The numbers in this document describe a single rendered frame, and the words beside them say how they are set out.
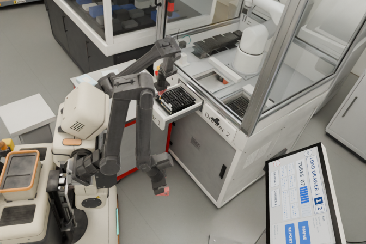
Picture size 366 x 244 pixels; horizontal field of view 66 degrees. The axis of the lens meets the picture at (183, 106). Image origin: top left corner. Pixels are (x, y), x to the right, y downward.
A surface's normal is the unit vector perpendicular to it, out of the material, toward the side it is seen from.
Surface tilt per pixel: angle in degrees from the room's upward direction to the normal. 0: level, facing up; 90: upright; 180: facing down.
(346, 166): 0
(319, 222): 50
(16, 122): 0
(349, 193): 0
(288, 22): 90
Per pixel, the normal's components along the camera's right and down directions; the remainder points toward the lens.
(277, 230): -0.67, -0.64
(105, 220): 0.12, -0.73
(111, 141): 0.14, 0.68
